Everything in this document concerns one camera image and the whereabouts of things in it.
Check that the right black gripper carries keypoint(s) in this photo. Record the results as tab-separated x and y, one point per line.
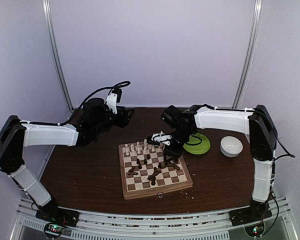
175	153

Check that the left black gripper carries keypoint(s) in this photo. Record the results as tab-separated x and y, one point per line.
124	119

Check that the wooden chess board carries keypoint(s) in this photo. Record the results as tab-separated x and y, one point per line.
144	173

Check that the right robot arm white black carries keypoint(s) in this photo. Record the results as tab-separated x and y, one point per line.
254	122

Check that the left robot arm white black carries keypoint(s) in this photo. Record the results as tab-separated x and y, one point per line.
98	117

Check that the white chess pieces row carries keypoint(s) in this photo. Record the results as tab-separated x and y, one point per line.
141	148

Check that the dark queen chess piece lying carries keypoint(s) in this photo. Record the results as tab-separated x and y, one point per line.
132	171

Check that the green plate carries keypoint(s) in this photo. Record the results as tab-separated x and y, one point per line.
198	144

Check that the white bowl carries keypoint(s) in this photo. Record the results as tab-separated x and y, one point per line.
231	146

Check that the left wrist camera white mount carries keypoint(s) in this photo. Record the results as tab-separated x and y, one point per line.
113	98

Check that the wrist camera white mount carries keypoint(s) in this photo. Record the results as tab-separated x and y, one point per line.
113	98
159	138

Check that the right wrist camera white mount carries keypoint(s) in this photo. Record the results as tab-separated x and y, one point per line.
159	138

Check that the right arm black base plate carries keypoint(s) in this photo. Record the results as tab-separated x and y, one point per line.
244	216

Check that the front aluminium rail base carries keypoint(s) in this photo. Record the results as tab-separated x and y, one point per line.
211	225

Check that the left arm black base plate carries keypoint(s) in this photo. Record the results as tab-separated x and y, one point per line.
59	216

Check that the left aluminium frame post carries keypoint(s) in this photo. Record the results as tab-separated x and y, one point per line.
55	53

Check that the aluminium frame post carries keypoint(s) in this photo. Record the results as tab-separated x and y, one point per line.
55	53
250	51

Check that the right aluminium frame post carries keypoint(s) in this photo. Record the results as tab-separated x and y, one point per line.
250	51

